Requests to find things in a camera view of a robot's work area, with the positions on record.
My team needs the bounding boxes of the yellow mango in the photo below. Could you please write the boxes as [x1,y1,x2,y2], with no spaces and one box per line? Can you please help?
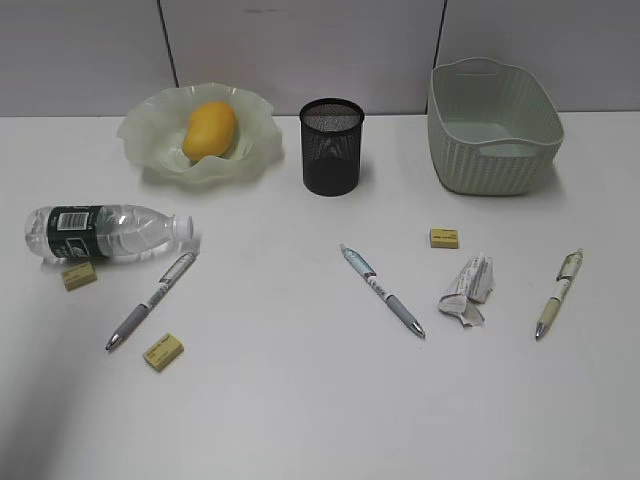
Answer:
[182,101,237,162]

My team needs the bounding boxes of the waste paper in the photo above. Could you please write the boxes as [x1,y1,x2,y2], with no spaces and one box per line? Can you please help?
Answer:
[438,253,494,328]

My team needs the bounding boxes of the clear plastic water bottle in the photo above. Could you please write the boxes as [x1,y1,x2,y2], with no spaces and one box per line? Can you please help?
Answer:
[24,205,194,260]

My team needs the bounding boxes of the grey grip ballpoint pen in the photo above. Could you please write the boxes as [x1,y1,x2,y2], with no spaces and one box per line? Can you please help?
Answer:
[340,244,426,339]

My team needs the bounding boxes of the black mesh pen holder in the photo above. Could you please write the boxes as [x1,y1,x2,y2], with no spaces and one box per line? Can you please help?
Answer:
[299,98,365,197]

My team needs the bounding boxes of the yellow eraser near basket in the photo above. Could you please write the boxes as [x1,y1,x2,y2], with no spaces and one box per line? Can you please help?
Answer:
[429,228,459,249]

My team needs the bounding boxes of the left grey grip pen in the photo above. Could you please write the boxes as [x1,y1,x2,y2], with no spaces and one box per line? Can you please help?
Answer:
[105,251,199,352]

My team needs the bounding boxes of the yellow eraser front left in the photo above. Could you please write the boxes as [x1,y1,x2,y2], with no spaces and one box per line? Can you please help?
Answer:
[143,333,184,373]

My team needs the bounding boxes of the pale green wavy plate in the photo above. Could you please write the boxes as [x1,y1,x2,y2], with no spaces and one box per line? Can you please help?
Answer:
[117,83,284,187]

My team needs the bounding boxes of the pale green woven basket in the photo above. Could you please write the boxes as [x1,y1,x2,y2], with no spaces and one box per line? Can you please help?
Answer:
[427,57,564,196]

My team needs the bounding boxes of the yellow eraser near bottle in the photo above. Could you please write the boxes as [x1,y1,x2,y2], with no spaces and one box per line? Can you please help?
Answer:
[62,262,97,291]

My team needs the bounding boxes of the beige grip ballpoint pen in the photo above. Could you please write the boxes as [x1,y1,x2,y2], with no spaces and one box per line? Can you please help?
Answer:
[535,248,584,341]

